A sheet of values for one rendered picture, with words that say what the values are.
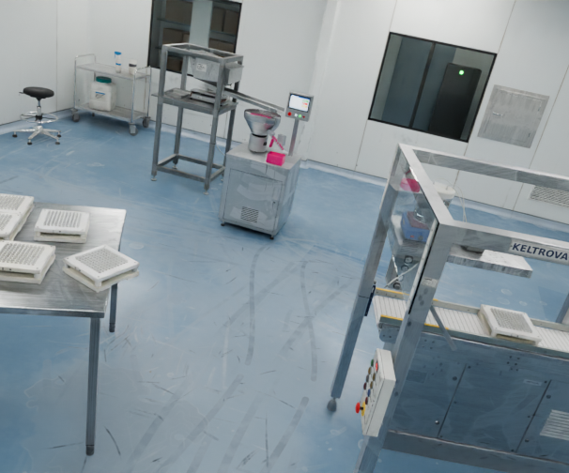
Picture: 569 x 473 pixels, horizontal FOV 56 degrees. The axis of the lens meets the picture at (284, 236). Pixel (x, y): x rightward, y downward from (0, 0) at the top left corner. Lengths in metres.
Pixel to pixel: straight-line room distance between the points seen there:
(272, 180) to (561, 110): 4.14
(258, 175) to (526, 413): 3.09
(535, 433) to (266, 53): 5.99
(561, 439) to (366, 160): 5.19
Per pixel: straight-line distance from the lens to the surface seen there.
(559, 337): 3.22
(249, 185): 5.15
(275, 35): 7.79
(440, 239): 1.77
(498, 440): 3.37
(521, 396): 3.19
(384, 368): 1.94
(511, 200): 7.96
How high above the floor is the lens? 2.22
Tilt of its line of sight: 24 degrees down
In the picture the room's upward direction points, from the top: 11 degrees clockwise
